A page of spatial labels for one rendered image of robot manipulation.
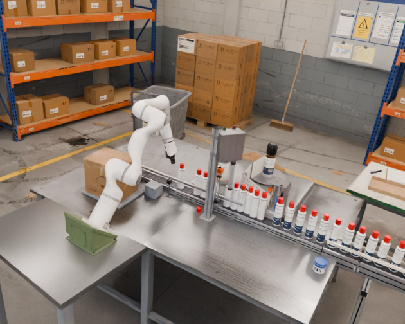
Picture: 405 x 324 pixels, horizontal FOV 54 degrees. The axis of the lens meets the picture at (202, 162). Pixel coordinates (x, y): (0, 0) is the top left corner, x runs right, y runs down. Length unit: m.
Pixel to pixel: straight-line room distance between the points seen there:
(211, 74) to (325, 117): 2.17
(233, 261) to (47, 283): 1.03
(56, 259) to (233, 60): 4.27
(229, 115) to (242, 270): 4.07
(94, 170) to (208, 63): 3.70
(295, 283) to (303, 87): 5.11
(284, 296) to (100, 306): 1.55
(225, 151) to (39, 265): 1.26
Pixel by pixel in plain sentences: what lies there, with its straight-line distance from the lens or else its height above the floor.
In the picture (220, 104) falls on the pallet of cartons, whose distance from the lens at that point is 6.20.
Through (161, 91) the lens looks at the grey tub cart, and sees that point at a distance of 5.76.
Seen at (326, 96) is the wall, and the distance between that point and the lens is 6.99.
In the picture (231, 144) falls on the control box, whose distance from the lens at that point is 2.47.
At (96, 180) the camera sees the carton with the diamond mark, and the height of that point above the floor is 0.97.
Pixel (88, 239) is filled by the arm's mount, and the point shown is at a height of 0.93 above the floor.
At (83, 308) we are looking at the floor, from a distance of 3.30.
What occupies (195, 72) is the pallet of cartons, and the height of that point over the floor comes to 0.88.
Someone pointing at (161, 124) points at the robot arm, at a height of 1.52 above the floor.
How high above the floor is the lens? 2.39
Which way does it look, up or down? 26 degrees down
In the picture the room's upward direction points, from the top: 5 degrees clockwise
